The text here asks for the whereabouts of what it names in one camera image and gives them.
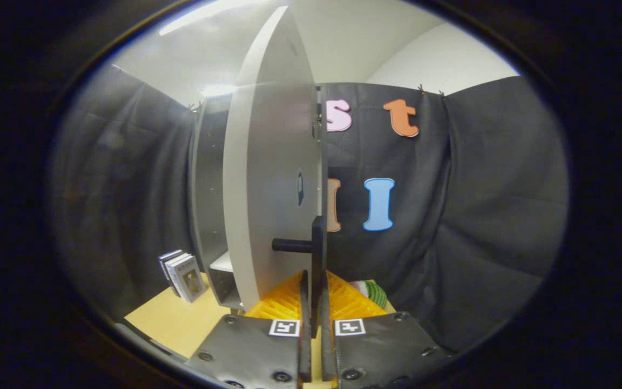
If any green striped object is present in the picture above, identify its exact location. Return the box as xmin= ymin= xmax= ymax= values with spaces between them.
xmin=364 ymin=279 xmax=388 ymax=310

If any black backdrop cloth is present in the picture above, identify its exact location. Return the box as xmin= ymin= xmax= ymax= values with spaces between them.
xmin=46 ymin=64 xmax=571 ymax=352

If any grey cover book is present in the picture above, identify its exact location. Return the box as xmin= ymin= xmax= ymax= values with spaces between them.
xmin=165 ymin=253 xmax=207 ymax=303

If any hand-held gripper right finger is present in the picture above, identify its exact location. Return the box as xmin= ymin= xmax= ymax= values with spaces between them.
xmin=319 ymin=270 xmax=455 ymax=389

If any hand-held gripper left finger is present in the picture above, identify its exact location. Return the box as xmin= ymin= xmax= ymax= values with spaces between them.
xmin=186 ymin=269 xmax=313 ymax=389

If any black door handle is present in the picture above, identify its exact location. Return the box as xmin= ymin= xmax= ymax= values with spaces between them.
xmin=272 ymin=216 xmax=327 ymax=338

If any white shoe cabinet door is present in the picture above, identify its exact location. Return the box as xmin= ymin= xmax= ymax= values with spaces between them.
xmin=222 ymin=5 xmax=328 ymax=311

